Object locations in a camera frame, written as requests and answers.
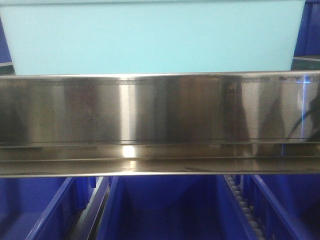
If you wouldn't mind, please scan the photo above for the light blue plastic bin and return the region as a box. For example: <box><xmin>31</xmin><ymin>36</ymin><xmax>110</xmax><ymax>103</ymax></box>
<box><xmin>0</xmin><ymin>0</ymin><xmax>305</xmax><ymax>75</ymax></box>

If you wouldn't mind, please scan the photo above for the dark blue center bin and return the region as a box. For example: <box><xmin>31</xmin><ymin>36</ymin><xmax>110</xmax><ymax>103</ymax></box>
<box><xmin>97</xmin><ymin>175</ymin><xmax>257</xmax><ymax>240</ymax></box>

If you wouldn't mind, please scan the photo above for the dark blue bin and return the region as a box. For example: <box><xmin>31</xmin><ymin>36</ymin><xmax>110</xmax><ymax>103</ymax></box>
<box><xmin>0</xmin><ymin>177</ymin><xmax>97</xmax><ymax>240</ymax></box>
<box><xmin>294</xmin><ymin>0</ymin><xmax>320</xmax><ymax>56</ymax></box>
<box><xmin>97</xmin><ymin>175</ymin><xmax>257</xmax><ymax>240</ymax></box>
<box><xmin>240</xmin><ymin>174</ymin><xmax>320</xmax><ymax>240</ymax></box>
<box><xmin>0</xmin><ymin>22</ymin><xmax>12</xmax><ymax>64</ymax></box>

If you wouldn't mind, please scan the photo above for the white roller track right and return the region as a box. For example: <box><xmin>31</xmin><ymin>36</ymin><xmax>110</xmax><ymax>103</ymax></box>
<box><xmin>223</xmin><ymin>174</ymin><xmax>266</xmax><ymax>240</ymax></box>

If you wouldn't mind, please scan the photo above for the dark blue upper right bin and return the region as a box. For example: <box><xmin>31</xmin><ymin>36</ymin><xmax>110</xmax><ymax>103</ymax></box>
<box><xmin>294</xmin><ymin>0</ymin><xmax>320</xmax><ymax>56</ymax></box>

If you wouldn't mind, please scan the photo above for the dark blue upper left bin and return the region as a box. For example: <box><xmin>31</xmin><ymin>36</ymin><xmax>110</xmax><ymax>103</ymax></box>
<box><xmin>0</xmin><ymin>22</ymin><xmax>12</xmax><ymax>64</ymax></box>

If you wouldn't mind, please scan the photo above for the stainless steel shelf rail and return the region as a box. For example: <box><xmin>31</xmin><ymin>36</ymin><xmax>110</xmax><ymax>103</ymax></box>
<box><xmin>0</xmin><ymin>71</ymin><xmax>320</xmax><ymax>178</ymax></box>

